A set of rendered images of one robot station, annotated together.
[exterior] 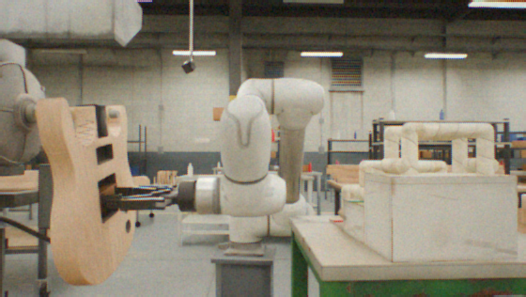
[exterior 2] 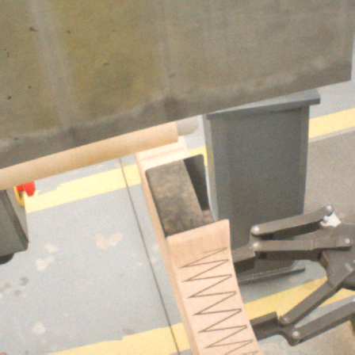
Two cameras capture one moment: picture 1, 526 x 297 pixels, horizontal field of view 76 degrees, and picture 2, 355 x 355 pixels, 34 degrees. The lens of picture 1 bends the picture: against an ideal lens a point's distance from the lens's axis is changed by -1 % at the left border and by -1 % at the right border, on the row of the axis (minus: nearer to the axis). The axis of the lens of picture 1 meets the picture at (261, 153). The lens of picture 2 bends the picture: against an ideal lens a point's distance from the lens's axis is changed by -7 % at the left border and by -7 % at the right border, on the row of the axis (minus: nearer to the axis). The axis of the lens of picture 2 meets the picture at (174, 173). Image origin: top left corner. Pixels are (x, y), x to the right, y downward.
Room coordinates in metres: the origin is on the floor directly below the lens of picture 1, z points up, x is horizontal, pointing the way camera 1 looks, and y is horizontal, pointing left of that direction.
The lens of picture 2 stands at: (0.48, 0.43, 1.57)
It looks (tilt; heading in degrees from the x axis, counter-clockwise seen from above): 45 degrees down; 353
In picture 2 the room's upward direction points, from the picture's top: 9 degrees counter-clockwise
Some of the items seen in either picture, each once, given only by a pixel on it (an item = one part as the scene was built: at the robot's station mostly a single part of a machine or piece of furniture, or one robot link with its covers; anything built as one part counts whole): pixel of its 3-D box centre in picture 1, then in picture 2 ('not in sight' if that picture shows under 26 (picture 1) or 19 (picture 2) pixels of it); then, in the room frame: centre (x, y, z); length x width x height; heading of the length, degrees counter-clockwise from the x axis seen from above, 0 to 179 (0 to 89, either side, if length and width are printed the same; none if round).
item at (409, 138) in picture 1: (409, 152); not in sight; (0.70, -0.31, 1.15); 0.03 x 0.03 x 0.09
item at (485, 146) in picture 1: (485, 152); not in sight; (0.71, -0.48, 1.15); 0.03 x 0.03 x 0.09
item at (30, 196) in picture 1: (29, 196); not in sight; (1.03, 0.71, 1.02); 0.19 x 0.04 x 0.04; 2
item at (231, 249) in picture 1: (241, 244); not in sight; (1.61, 0.09, 0.73); 0.22 x 0.18 x 0.06; 84
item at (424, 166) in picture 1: (409, 166); not in sight; (0.87, -0.38, 1.12); 0.20 x 0.03 x 0.03; 94
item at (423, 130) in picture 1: (447, 130); not in sight; (0.71, -0.39, 1.20); 0.20 x 0.03 x 0.03; 94
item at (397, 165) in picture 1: (394, 165); not in sight; (0.74, -0.29, 1.12); 0.11 x 0.03 x 0.03; 5
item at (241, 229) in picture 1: (248, 215); not in sight; (1.61, 0.06, 0.87); 0.18 x 0.16 x 0.22; 90
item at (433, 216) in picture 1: (435, 212); not in sight; (0.75, -0.39, 1.02); 0.27 x 0.15 x 0.17; 95
